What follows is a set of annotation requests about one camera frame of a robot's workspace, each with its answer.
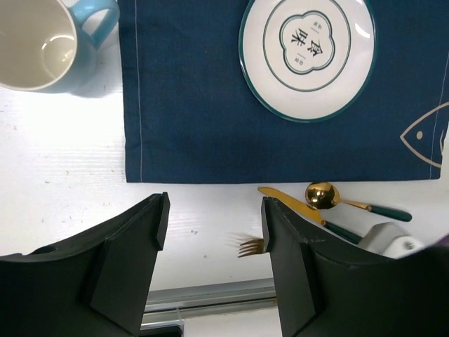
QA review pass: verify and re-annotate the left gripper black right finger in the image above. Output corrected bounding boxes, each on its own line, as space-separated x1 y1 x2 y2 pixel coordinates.
261 197 448 336

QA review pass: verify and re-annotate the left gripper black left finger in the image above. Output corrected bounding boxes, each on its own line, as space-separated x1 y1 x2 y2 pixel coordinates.
1 193 170 336

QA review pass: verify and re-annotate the gold fork green handle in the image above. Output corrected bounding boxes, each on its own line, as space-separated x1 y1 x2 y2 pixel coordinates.
238 238 268 258

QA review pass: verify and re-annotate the blue placemat with whale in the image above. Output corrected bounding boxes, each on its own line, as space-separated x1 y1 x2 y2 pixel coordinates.
119 1 448 184

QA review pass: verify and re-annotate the white plate with dark rim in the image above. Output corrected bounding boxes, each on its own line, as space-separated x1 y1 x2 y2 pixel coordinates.
239 1 377 123

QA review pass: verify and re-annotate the light blue mug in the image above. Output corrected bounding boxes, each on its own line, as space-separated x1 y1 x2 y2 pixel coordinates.
1 1 120 93

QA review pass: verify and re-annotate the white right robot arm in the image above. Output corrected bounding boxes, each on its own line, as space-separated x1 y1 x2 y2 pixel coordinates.
357 222 424 259

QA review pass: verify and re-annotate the gold knife green handle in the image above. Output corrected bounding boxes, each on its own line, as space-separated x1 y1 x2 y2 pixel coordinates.
257 187 362 245

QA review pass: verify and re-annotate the aluminium front rail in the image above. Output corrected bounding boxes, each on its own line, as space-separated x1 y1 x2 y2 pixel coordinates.
140 278 276 331

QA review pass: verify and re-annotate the gold spoon green handle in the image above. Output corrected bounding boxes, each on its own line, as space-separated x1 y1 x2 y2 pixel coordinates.
304 182 413 222

